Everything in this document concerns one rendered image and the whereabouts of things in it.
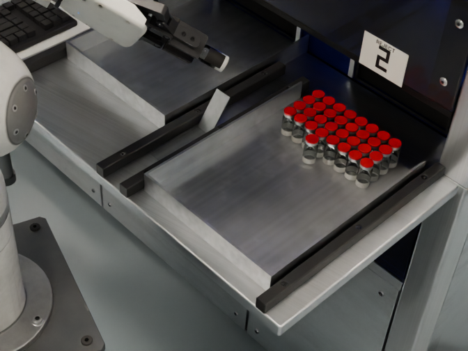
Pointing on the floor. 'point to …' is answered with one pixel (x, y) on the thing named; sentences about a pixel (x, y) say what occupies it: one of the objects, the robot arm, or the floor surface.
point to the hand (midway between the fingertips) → (184, 42)
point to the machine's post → (435, 246)
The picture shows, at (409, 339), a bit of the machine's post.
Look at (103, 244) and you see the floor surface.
